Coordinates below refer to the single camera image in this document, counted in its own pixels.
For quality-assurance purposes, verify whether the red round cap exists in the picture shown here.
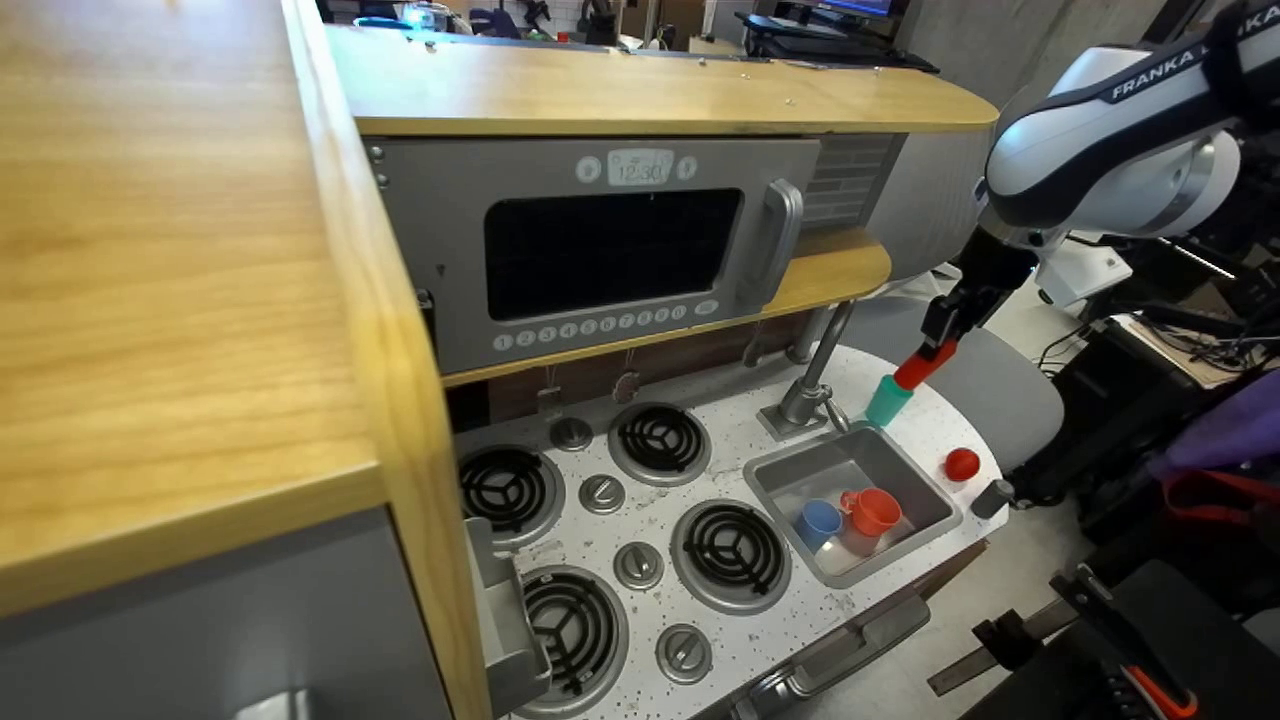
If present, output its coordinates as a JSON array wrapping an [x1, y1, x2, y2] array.
[[941, 442, 985, 489]]

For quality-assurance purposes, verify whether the black coil stove burner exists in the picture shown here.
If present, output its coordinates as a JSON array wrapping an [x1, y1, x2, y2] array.
[[669, 497, 798, 615], [456, 439, 570, 550], [608, 398, 716, 489], [514, 561, 633, 716]]

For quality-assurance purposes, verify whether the grey toy faucet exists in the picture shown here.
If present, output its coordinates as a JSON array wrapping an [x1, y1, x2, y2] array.
[[757, 300, 858, 439]]

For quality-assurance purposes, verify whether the red sauce bottle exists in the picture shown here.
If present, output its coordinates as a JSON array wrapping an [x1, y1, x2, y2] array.
[[894, 337, 961, 395]]

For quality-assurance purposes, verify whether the black equipment case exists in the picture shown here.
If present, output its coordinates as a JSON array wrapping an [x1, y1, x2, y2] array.
[[1134, 232, 1280, 337]]

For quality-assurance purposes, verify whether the grey chair with white base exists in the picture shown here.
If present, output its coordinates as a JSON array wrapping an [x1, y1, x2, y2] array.
[[906, 0, 1153, 137]]

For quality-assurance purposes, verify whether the silver stove knob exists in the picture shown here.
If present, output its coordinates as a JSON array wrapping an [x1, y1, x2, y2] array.
[[653, 621, 716, 689], [611, 536, 669, 597], [576, 472, 628, 518], [548, 410, 596, 450]]

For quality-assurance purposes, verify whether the grey office chair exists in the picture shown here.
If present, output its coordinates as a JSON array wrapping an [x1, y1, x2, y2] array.
[[842, 124, 1071, 480]]

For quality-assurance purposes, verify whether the green plastic cup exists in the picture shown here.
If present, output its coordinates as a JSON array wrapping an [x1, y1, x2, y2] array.
[[862, 373, 915, 430]]

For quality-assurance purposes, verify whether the silver toy sink basin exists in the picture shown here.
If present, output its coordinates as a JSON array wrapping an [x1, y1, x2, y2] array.
[[740, 419, 968, 591]]

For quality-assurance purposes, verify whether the blue plastic cup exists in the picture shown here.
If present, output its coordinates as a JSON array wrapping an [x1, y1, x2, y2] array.
[[794, 497, 849, 557]]

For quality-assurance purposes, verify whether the grey cabinet door handle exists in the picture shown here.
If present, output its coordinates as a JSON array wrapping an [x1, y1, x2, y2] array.
[[465, 515, 553, 716]]

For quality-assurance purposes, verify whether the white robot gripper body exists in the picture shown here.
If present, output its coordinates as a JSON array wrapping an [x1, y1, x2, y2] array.
[[950, 223, 1044, 340]]

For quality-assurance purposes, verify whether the orange clamp handle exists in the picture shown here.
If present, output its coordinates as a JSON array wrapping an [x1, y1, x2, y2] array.
[[1119, 658, 1204, 720]]

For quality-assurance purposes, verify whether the wooden toy kitchen unit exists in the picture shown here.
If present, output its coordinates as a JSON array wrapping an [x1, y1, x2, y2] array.
[[0, 0, 1018, 720]]

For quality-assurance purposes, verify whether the grey toy microwave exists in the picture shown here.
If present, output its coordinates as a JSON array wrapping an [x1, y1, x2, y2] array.
[[367, 137, 914, 378]]

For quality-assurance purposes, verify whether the purple bag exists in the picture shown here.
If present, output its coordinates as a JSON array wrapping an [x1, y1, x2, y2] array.
[[1157, 373, 1280, 493]]

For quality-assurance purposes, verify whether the small grey cylinder shaker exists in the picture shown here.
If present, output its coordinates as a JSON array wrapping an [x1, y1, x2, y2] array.
[[968, 475, 1022, 524]]

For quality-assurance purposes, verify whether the grey oven door handle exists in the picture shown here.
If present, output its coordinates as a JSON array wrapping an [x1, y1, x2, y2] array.
[[750, 591, 937, 712]]

